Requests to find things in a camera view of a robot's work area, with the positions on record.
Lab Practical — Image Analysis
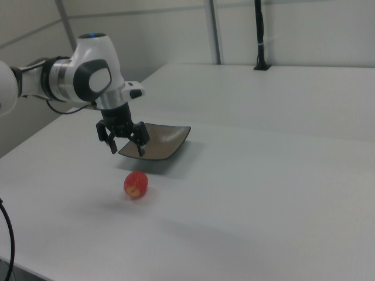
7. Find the red apple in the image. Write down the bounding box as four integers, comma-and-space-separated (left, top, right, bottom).
123, 171, 149, 200

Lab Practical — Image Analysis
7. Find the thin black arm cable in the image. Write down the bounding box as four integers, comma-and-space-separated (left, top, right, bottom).
46, 100, 97, 115

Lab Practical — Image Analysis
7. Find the black pole with base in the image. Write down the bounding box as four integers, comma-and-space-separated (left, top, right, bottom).
253, 0, 272, 71

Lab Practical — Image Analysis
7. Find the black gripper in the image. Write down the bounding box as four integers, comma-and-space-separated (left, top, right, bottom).
96, 102, 150, 157

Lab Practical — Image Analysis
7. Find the brown square ceramic plate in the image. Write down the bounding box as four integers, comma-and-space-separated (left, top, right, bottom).
117, 122, 192, 161

